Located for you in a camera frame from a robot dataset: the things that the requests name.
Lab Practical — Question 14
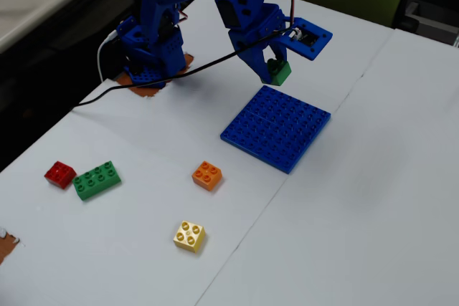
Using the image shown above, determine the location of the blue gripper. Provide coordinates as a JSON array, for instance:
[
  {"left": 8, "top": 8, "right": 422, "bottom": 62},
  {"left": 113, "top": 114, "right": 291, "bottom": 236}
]
[{"left": 227, "top": 2, "right": 291, "bottom": 84}]

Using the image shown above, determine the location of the green 2x2 block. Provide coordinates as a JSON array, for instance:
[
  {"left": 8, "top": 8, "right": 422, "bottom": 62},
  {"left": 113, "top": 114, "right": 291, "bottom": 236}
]
[{"left": 260, "top": 59, "right": 293, "bottom": 87}]

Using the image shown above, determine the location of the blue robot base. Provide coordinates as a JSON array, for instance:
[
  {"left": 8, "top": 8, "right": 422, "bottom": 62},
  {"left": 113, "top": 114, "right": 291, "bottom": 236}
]
[{"left": 115, "top": 15, "right": 186, "bottom": 89}]

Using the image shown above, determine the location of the orange 2x2 block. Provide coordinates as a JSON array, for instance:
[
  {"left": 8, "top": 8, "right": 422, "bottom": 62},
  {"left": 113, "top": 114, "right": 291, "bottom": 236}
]
[{"left": 191, "top": 161, "right": 223, "bottom": 191}]

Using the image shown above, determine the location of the yellow 2x2 block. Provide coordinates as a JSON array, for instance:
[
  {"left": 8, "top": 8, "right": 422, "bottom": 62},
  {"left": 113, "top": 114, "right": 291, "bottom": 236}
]
[{"left": 173, "top": 220, "right": 207, "bottom": 254}]

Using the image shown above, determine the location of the green 2x4 block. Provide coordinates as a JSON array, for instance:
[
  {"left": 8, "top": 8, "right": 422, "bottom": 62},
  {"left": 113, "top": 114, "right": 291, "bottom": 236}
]
[{"left": 72, "top": 161, "right": 122, "bottom": 201}]

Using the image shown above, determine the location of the red 2x2 block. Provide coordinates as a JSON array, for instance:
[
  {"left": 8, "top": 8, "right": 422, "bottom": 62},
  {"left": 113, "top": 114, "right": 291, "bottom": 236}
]
[{"left": 44, "top": 161, "right": 77, "bottom": 191}]

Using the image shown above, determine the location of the blue 8x8 studded baseplate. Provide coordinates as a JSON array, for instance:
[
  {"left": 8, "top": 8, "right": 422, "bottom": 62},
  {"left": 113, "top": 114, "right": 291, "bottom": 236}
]
[{"left": 219, "top": 85, "right": 332, "bottom": 175}]

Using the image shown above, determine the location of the brown torn cardboard patch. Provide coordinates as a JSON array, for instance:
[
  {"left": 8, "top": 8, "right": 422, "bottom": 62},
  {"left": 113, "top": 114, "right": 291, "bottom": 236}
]
[
  {"left": 119, "top": 52, "right": 195, "bottom": 100},
  {"left": 0, "top": 229, "right": 19, "bottom": 266}
]

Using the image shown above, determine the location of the grey metal box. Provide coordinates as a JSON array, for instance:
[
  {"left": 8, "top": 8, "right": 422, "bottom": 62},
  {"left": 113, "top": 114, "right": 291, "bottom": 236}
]
[{"left": 394, "top": 0, "right": 459, "bottom": 48}]

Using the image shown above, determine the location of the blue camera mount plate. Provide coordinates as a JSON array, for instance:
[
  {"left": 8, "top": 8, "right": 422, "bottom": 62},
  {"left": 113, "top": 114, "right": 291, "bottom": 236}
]
[{"left": 281, "top": 17, "right": 333, "bottom": 62}]

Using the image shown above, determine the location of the black camera cable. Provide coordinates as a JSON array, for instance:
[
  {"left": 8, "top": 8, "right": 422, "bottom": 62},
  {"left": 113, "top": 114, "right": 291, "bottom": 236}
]
[{"left": 70, "top": 27, "right": 301, "bottom": 109}]

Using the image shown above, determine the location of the white cable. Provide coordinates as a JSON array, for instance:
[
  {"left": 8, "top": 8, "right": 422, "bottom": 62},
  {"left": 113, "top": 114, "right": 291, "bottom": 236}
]
[{"left": 97, "top": 31, "right": 121, "bottom": 83}]

